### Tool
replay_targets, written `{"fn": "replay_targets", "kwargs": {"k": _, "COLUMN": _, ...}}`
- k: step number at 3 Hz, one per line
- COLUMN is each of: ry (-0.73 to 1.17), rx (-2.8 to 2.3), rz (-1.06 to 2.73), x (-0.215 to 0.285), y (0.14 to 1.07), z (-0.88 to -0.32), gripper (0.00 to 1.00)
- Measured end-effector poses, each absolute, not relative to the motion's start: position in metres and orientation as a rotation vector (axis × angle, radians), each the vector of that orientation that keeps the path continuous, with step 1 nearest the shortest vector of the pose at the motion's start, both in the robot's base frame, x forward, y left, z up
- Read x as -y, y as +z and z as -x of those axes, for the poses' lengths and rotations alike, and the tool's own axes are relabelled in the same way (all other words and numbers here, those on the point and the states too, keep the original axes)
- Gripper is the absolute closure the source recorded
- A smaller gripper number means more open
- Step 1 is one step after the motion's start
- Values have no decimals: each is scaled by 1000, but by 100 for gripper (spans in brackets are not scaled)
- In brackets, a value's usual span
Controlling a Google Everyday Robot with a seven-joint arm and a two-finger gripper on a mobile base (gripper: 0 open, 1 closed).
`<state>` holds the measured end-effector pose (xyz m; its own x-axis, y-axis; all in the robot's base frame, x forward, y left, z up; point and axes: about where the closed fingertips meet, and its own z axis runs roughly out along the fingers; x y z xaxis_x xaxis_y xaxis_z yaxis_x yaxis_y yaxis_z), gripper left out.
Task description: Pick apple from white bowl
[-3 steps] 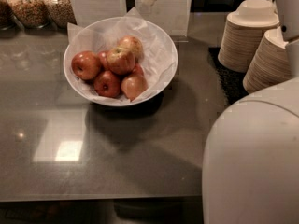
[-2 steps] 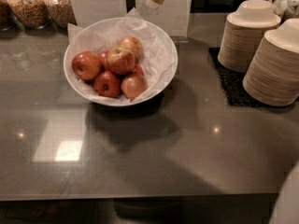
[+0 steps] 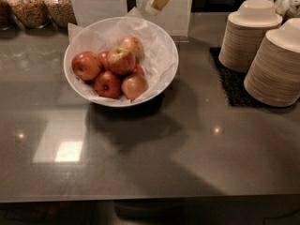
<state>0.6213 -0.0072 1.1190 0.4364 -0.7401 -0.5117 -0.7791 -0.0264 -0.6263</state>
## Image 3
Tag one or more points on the back right pale apple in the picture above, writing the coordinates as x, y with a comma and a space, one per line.
134, 44

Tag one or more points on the pale apple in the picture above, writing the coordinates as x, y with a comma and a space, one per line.
134, 44
133, 86

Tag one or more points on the top centre red-yellow apple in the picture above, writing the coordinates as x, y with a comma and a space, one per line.
121, 61

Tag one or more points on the white bowl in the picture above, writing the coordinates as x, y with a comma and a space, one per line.
168, 52

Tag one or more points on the small hidden red apple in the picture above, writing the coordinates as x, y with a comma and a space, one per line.
138, 70

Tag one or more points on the red apple behind centre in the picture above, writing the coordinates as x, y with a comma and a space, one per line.
103, 56

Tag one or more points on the pale apple front right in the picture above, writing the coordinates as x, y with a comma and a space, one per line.
133, 86

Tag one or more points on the red apple far left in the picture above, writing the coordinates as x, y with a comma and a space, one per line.
86, 65

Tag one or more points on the red apple front centre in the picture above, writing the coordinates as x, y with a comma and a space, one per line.
107, 85

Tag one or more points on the left white sign holder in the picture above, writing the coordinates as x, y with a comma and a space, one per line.
91, 11

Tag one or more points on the white paper liner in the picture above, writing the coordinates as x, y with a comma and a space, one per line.
156, 52

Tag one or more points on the left stack paper bowls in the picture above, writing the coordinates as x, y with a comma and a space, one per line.
244, 33

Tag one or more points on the stack paper bowls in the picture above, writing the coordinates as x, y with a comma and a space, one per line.
244, 33
274, 75

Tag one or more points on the right cereal glass jar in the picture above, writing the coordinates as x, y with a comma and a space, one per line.
61, 12

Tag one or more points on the cereal glass jar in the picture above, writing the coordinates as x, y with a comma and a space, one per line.
31, 13
6, 15
61, 12

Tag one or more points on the black mesh mat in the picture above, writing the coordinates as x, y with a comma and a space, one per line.
233, 84

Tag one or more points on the white plastic bag bundle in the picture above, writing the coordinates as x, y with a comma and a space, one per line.
287, 9

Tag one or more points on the middle cereal glass jar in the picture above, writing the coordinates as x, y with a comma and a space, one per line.
31, 13

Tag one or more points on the right stack paper bowls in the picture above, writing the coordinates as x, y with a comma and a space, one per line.
274, 75

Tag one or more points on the left cereal glass jar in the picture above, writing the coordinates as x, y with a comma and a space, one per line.
6, 15

